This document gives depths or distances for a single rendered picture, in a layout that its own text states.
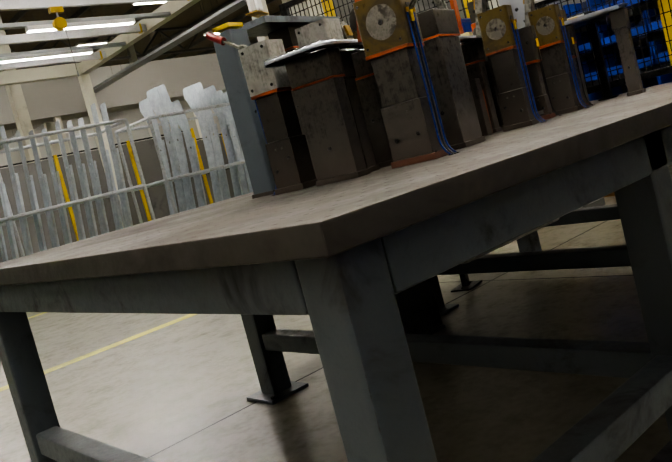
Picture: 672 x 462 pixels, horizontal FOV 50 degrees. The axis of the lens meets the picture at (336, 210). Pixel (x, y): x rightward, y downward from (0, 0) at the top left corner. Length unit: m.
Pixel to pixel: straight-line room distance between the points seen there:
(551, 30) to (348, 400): 1.77
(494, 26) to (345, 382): 1.45
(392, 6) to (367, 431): 0.93
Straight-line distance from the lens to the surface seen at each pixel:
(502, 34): 2.14
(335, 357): 0.88
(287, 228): 0.80
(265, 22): 2.01
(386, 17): 1.54
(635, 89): 2.63
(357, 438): 0.91
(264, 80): 1.74
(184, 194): 9.69
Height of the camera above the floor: 0.77
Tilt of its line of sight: 4 degrees down
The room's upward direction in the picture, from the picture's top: 15 degrees counter-clockwise
